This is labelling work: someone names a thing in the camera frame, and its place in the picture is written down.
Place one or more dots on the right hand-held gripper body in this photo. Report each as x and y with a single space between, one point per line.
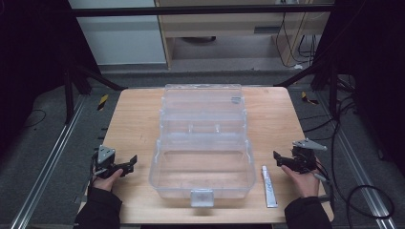
305 156

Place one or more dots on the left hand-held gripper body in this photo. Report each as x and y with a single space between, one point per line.
106 157

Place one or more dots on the white tube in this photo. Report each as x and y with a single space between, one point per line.
269 187

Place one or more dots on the clear plastic storage box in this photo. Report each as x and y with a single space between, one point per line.
203 171

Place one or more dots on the person's left hand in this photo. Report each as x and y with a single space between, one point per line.
106 183

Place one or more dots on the person's right hand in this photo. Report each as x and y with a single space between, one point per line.
304 184

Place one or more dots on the yellow black tape strip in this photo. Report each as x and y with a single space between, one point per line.
102 102
308 98

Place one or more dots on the black metal stand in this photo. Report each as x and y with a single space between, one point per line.
76 89
321 79

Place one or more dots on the white cabinet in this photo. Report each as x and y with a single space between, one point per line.
124 41

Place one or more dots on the light wooden desk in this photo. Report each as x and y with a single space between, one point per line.
223 25

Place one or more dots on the black horizontal bar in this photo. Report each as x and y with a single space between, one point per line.
191 10

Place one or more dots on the aluminium floor rail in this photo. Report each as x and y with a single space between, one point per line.
359 165
47 165

